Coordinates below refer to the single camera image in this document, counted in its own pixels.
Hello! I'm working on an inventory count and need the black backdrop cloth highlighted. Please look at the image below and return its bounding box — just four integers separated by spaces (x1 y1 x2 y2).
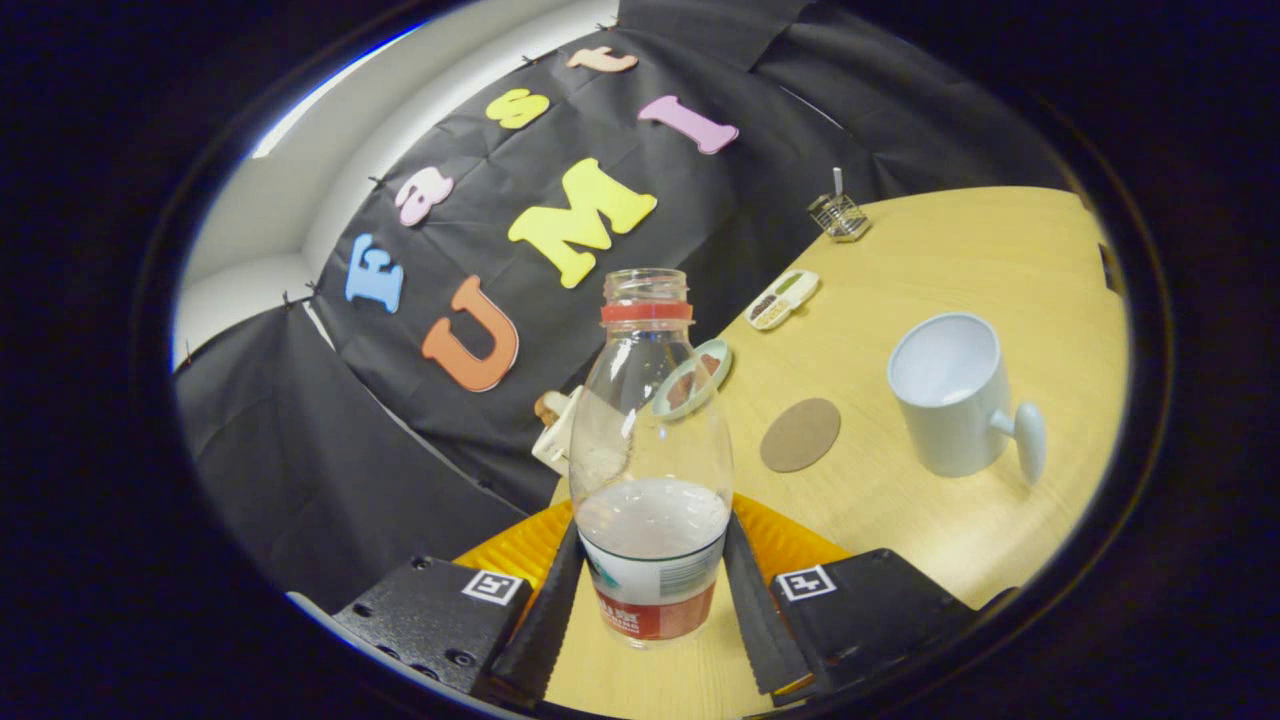
175 0 1076 616

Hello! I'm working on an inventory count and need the clear plastic bottle red label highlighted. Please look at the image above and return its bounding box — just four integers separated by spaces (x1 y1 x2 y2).
568 268 736 649

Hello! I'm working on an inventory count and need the pale green plate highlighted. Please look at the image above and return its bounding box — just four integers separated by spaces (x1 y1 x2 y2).
652 338 734 421

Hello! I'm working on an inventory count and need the white divided dish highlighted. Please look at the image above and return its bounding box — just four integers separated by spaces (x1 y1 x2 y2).
744 268 821 332

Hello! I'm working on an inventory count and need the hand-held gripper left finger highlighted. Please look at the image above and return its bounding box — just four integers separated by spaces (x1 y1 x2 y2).
330 500 587 706

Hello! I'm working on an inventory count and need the white toaster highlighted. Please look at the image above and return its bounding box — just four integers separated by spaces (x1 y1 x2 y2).
531 385 586 476

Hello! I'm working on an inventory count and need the white cup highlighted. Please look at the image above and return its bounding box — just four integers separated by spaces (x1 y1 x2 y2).
887 312 1048 488

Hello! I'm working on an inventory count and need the brown round coaster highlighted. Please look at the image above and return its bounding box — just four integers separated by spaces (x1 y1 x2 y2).
759 398 843 474

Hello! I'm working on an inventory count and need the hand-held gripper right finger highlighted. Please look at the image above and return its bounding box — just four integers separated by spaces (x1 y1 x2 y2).
722 493 979 701

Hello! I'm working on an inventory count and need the metal wire basket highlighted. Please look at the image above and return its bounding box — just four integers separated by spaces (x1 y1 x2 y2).
808 193 871 243

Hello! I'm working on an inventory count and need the wooden table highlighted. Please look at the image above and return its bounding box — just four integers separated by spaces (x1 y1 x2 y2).
545 186 1131 719

